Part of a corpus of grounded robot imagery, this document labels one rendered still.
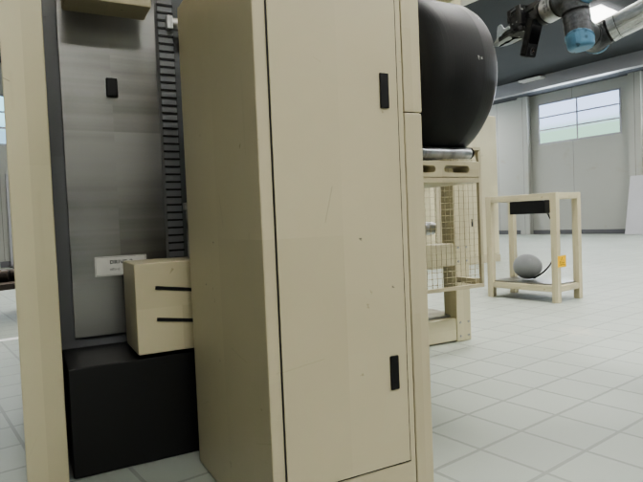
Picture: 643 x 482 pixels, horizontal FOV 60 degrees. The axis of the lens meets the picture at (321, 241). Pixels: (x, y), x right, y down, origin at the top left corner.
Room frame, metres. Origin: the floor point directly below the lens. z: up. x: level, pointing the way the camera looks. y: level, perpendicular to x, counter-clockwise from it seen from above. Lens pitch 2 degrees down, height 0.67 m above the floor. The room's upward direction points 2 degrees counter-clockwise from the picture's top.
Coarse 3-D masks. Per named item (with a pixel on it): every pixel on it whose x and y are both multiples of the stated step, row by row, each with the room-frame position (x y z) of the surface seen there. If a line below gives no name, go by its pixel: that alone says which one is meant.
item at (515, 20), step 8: (536, 0) 1.73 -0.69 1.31; (520, 8) 1.76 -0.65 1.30; (528, 8) 1.75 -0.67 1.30; (536, 8) 1.71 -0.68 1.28; (512, 16) 1.79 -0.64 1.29; (520, 16) 1.76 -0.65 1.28; (528, 16) 1.76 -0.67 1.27; (536, 16) 1.71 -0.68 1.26; (512, 24) 1.79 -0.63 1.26; (520, 24) 1.77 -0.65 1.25; (544, 24) 1.72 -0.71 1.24; (520, 32) 1.77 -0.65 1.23
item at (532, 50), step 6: (528, 24) 1.74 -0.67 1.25; (534, 24) 1.73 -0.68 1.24; (540, 24) 1.74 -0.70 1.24; (528, 30) 1.74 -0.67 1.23; (534, 30) 1.74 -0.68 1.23; (540, 30) 1.75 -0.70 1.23; (528, 36) 1.74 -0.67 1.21; (534, 36) 1.75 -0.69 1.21; (522, 42) 1.77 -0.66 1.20; (528, 42) 1.75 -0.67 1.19; (534, 42) 1.76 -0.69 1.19; (522, 48) 1.77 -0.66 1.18; (528, 48) 1.76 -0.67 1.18; (534, 48) 1.76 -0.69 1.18; (522, 54) 1.77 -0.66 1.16; (528, 54) 1.76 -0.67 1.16; (534, 54) 1.77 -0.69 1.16
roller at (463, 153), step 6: (426, 150) 2.01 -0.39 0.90; (432, 150) 2.03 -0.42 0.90; (438, 150) 2.04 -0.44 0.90; (444, 150) 2.05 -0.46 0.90; (450, 150) 2.07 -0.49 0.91; (456, 150) 2.08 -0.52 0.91; (462, 150) 2.10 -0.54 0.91; (468, 150) 2.11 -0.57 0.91; (426, 156) 2.02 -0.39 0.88; (432, 156) 2.04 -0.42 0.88; (438, 156) 2.05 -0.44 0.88; (444, 156) 2.06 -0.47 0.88; (450, 156) 2.07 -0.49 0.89; (456, 156) 2.09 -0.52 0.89; (462, 156) 2.10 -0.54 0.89; (468, 156) 2.11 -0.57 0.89
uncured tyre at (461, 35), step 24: (432, 0) 2.05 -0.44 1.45; (432, 24) 1.94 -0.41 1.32; (456, 24) 1.95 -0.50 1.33; (480, 24) 2.02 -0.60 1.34; (432, 48) 1.91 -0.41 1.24; (456, 48) 1.91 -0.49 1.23; (480, 48) 1.97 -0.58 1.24; (432, 72) 1.91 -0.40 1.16; (456, 72) 1.91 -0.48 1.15; (480, 72) 1.96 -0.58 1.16; (432, 96) 1.93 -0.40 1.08; (456, 96) 1.94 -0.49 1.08; (480, 96) 1.98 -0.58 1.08; (432, 120) 1.97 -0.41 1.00; (456, 120) 1.99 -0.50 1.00; (480, 120) 2.04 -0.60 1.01; (432, 144) 2.05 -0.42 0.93; (456, 144) 2.10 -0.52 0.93
